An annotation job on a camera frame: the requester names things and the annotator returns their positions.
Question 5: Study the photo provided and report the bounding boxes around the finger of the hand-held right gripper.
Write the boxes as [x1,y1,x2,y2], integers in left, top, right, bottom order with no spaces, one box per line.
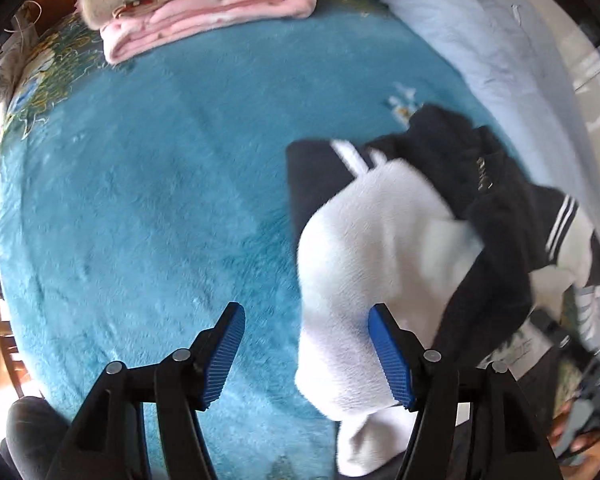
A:
[527,307,588,363]

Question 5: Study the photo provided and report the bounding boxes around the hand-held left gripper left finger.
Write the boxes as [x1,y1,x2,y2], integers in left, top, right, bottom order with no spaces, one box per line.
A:
[45,302,246,480]

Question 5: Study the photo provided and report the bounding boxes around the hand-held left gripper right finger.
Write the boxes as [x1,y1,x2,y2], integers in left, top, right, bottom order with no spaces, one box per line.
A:
[367,303,565,480]

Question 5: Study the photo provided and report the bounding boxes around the black and white jacket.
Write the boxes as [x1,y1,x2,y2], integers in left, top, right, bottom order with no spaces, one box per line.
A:
[285,103,600,479]

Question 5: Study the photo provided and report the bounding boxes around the person's right hand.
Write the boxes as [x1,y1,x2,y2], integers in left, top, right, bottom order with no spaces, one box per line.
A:
[549,417,600,480]

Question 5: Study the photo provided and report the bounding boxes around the teal plush blanket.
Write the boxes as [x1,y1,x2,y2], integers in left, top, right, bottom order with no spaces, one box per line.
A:
[0,0,531,480]

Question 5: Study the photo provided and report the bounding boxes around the person's leg in dark trousers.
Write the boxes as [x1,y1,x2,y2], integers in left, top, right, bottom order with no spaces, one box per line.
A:
[0,395,76,480]

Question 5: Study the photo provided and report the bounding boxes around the wooden furniture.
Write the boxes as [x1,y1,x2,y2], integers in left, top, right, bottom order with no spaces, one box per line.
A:
[0,297,31,398]

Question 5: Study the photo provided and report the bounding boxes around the light blue quilt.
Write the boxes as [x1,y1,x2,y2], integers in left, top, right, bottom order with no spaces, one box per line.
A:
[330,0,600,361]

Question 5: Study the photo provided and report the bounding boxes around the folded pink blanket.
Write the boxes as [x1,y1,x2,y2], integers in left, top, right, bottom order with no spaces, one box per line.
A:
[100,0,318,65]

